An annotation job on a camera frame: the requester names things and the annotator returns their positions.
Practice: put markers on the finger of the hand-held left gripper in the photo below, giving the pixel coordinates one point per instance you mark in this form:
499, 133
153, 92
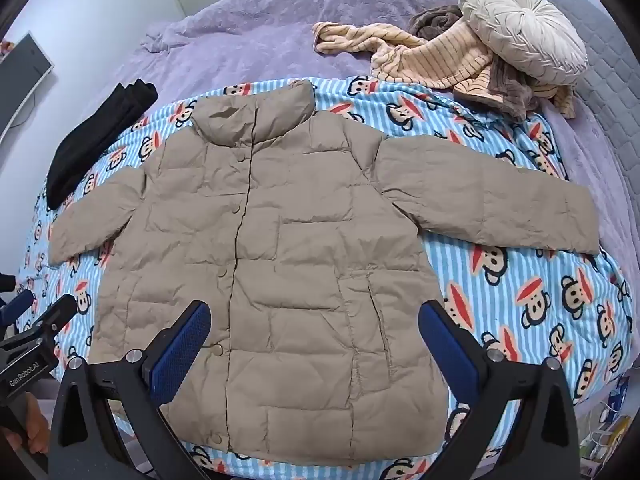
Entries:
55, 316
20, 304

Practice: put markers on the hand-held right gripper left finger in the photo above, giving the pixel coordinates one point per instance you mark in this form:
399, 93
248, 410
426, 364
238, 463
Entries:
185, 345

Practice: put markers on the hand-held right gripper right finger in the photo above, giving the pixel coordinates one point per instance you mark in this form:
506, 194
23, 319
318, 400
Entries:
445, 355

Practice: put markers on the beige puffer jacket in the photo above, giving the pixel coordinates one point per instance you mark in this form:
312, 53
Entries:
300, 260

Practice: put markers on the person's left hand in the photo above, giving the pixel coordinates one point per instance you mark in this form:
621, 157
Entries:
36, 427

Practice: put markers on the monkey printed striped blanket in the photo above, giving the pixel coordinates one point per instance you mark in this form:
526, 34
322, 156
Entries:
525, 270

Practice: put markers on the black folded garment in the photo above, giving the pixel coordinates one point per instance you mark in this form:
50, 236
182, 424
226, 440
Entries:
95, 145

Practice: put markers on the blue box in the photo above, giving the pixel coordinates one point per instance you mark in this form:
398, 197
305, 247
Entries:
619, 397

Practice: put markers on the white framed monitor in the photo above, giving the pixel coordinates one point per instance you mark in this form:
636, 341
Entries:
22, 80

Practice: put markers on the brown fleece garment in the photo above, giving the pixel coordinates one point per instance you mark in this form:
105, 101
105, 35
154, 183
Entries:
512, 90

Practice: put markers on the beige striped fleece garment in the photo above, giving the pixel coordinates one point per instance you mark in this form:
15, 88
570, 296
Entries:
440, 62

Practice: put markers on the grey padded headboard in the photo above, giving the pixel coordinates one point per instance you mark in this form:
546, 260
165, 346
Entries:
610, 75

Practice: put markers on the purple bedspread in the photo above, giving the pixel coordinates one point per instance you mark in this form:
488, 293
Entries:
250, 25

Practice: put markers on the round cream pleated pillow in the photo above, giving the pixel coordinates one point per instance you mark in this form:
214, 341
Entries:
520, 30

